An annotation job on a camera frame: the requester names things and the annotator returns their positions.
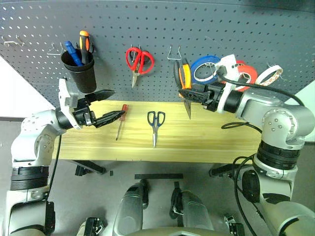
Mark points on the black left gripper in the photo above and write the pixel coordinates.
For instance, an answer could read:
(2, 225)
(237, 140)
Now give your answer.
(82, 114)

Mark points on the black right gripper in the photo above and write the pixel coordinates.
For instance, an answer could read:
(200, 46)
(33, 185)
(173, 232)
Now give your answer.
(214, 94)

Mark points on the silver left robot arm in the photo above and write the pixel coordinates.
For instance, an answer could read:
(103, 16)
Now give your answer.
(29, 137)

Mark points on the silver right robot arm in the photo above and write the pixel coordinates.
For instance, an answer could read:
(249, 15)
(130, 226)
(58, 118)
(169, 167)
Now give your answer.
(275, 115)

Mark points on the blue tape roll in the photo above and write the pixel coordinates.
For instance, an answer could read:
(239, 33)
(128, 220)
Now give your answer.
(198, 64)

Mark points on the red tape roll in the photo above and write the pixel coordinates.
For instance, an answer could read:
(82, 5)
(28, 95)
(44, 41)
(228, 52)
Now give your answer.
(251, 71)

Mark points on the small black floor tape square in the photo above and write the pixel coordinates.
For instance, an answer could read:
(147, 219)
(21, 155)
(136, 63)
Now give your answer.
(111, 173)

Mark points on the white tape roll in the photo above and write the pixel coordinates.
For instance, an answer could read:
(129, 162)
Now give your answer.
(267, 75)

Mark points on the dark grey metal pegboard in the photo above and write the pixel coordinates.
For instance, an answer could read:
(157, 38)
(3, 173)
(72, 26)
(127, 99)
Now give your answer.
(157, 27)

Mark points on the black floor tape strip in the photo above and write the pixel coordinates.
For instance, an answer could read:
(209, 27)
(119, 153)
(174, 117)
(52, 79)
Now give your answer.
(158, 176)

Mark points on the black plastic tool cup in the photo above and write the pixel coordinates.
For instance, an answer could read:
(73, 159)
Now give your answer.
(82, 76)

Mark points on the orange and black screwdriver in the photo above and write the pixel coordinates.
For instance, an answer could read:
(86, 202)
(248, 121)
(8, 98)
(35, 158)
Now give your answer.
(84, 46)

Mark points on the black table leg foot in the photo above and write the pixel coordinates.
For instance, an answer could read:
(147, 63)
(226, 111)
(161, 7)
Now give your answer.
(89, 167)
(221, 170)

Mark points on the silver left robot leg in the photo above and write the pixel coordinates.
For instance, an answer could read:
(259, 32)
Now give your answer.
(130, 209)

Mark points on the silver robot leg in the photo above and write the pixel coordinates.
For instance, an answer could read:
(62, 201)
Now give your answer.
(194, 211)
(130, 209)

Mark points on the silver right robot leg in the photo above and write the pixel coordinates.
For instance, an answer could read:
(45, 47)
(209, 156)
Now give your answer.
(194, 211)

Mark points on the black left robot foot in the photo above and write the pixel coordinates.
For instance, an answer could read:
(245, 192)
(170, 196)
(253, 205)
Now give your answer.
(92, 227)

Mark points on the black robot foot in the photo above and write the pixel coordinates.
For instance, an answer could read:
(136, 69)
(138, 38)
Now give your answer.
(92, 227)
(235, 226)

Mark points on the black right robot foot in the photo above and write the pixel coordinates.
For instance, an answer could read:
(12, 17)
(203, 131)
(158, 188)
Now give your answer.
(235, 226)

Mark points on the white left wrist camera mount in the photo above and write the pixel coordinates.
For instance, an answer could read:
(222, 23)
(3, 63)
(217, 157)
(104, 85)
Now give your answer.
(64, 93)

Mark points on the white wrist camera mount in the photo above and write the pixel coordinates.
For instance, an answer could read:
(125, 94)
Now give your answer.
(227, 66)
(64, 93)

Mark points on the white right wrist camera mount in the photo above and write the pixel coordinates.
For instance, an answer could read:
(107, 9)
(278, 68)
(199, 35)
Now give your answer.
(227, 66)

